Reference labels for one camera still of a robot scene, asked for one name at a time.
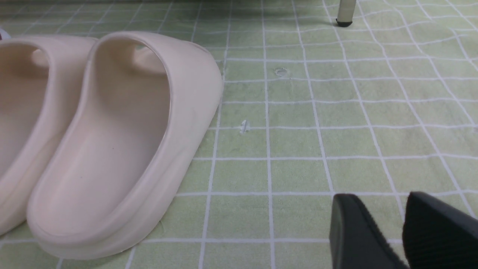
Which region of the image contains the green checkered mat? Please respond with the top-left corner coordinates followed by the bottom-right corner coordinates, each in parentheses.
top-left (1, 0), bottom-right (478, 269)

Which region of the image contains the cream foam slide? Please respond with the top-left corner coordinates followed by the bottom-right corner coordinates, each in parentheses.
top-left (0, 35), bottom-right (97, 234)
top-left (27, 31), bottom-right (223, 259)

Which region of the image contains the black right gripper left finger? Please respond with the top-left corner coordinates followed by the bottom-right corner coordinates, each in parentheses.
top-left (329, 194), bottom-right (408, 269)

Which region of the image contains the metal shoe rack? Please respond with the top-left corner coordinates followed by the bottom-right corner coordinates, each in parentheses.
top-left (336, 0), bottom-right (357, 28)

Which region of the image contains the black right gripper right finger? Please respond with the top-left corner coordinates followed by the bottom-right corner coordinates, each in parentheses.
top-left (402, 191), bottom-right (478, 269)

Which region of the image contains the left cream foam slide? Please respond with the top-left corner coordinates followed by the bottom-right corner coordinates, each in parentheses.
top-left (0, 35), bottom-right (97, 234)

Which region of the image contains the right cream foam slide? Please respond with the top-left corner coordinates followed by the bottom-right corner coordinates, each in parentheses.
top-left (27, 31), bottom-right (223, 259)

